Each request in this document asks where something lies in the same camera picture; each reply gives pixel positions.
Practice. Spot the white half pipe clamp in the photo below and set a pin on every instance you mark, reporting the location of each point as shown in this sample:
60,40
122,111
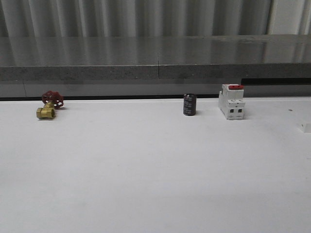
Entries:
305,127

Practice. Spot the black cylindrical capacitor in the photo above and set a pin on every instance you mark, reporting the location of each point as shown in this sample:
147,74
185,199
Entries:
189,105

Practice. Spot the grey stone ledge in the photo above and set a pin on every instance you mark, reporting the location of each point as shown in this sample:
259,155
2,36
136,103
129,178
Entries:
259,59

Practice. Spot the brass valve red handwheel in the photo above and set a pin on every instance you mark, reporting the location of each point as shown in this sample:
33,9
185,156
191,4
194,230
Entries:
52,100

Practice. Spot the grey corrugated metal panel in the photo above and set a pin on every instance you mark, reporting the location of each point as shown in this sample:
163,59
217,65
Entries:
132,18

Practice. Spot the white circuit breaker red switch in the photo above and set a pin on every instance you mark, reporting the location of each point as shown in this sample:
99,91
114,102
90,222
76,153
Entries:
231,101

